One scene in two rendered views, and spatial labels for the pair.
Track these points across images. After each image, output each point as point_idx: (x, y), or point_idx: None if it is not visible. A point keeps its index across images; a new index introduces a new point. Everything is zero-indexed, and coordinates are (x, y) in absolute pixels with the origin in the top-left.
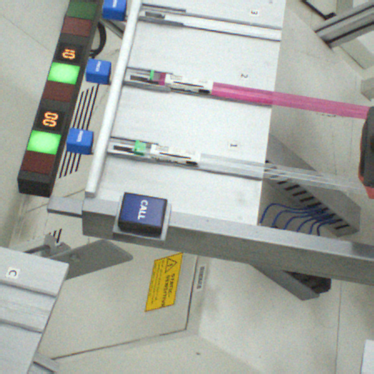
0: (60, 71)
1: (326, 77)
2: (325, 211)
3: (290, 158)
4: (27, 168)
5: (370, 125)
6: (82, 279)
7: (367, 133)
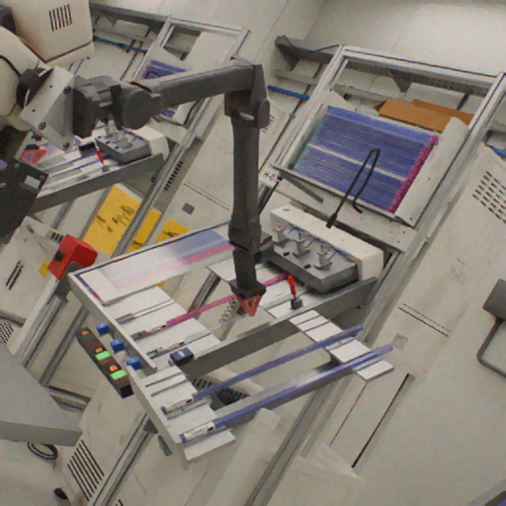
0: (101, 355)
1: None
2: (232, 392)
3: (204, 375)
4: (121, 383)
5: (233, 285)
6: (151, 496)
7: (234, 287)
